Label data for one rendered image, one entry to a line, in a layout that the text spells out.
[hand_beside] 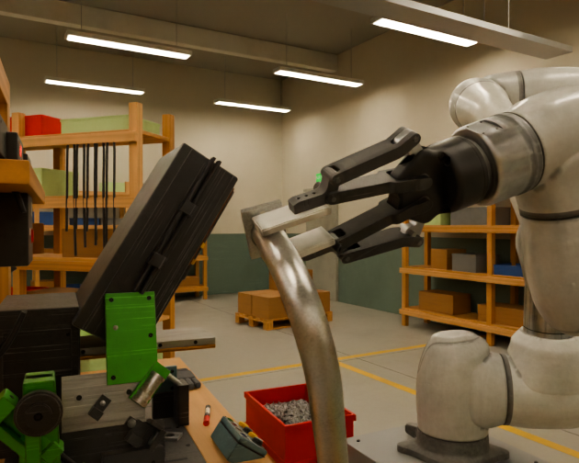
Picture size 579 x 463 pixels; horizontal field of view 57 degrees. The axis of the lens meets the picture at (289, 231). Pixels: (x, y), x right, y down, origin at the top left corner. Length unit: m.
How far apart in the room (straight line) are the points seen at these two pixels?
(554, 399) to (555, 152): 0.75
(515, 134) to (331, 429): 0.34
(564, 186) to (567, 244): 0.07
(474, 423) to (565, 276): 0.65
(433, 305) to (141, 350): 6.40
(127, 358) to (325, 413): 0.90
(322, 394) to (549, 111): 0.37
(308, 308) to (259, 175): 11.16
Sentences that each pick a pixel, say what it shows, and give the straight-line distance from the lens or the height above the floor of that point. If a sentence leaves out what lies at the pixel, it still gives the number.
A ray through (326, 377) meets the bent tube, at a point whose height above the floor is 1.31.
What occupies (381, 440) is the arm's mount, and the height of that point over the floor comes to 0.92.
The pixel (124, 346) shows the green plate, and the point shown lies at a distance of 1.33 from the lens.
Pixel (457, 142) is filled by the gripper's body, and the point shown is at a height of 1.52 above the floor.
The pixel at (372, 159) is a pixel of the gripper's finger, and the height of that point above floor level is 1.50.
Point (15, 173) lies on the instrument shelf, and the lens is 0.97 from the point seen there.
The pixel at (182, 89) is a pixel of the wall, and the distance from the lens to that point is 11.18.
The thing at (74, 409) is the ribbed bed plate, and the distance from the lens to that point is 1.34.
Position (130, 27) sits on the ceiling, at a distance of 8.93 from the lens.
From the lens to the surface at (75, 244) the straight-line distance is 4.20.
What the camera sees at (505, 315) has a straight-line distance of 6.79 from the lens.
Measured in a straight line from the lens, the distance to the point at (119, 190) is 9.98.
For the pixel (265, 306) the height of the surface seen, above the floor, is 0.32.
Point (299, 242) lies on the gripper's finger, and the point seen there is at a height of 1.42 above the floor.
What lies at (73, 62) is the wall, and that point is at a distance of 10.77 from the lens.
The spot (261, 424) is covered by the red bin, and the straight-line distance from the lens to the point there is 1.63.
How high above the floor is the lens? 1.44
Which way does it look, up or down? 1 degrees down
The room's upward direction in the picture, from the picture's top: straight up
